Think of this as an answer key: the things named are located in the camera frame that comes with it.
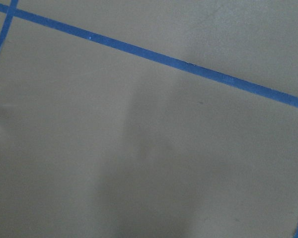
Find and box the brown paper table cover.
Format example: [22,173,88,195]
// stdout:
[0,0,298,238]

